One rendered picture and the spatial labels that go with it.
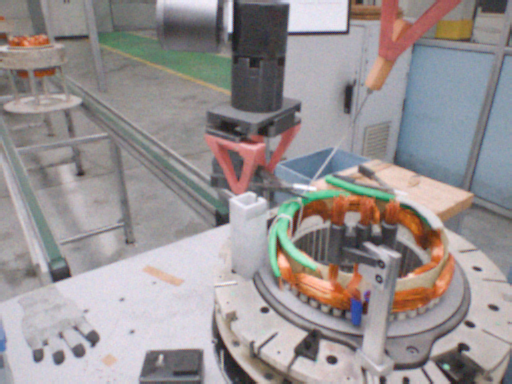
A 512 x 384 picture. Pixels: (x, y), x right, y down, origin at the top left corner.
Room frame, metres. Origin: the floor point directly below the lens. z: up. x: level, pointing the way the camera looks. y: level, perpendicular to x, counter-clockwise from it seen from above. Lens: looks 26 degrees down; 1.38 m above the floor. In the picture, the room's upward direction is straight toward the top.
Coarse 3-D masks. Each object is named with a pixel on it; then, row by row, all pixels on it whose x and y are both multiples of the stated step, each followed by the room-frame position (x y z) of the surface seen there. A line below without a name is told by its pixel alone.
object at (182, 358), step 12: (180, 348) 0.50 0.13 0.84; (192, 348) 0.50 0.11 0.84; (144, 360) 0.48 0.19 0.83; (156, 360) 0.48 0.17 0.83; (168, 360) 0.48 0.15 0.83; (180, 360) 0.47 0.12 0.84; (192, 360) 0.47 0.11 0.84; (204, 360) 0.50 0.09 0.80; (144, 372) 0.46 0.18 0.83; (156, 372) 0.46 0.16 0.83; (168, 372) 0.46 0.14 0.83; (180, 372) 0.45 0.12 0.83; (192, 372) 0.45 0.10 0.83; (204, 372) 0.49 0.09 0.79
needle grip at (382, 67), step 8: (400, 24) 0.36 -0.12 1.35; (408, 24) 0.36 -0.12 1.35; (400, 32) 0.36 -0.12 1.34; (376, 64) 0.37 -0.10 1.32; (384, 64) 0.37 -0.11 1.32; (392, 64) 0.37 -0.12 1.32; (376, 72) 0.37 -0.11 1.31; (384, 72) 0.37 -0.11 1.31; (368, 80) 0.38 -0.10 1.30; (376, 80) 0.37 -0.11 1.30; (384, 80) 0.37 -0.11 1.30; (376, 88) 0.37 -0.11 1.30
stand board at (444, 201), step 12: (396, 168) 0.73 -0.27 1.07; (360, 180) 0.67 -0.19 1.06; (384, 180) 0.67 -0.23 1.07; (396, 180) 0.67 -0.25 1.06; (408, 180) 0.67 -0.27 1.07; (420, 180) 0.67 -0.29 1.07; (432, 180) 0.67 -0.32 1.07; (408, 192) 0.62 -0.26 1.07; (420, 192) 0.62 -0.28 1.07; (432, 192) 0.62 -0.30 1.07; (444, 192) 0.62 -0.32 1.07; (456, 192) 0.62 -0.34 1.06; (432, 204) 0.58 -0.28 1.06; (444, 204) 0.58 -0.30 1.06; (456, 204) 0.58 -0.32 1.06; (468, 204) 0.61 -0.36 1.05; (444, 216) 0.57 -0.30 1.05
